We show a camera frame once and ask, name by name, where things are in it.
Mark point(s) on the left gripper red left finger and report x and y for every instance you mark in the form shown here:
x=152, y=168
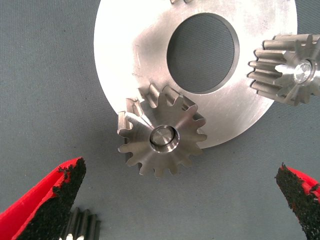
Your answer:
x=37, y=212

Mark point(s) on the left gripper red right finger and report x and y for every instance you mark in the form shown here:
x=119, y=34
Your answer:
x=305, y=205

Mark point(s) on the small steel gear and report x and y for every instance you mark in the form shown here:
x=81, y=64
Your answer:
x=82, y=225
x=275, y=72

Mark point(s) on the larger steel gear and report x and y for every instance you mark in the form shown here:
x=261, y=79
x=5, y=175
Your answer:
x=140, y=140

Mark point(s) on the dark grey table cloth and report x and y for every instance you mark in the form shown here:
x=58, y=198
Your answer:
x=37, y=75

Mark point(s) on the round metal plate with hole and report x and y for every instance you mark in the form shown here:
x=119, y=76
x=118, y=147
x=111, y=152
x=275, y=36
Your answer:
x=125, y=50

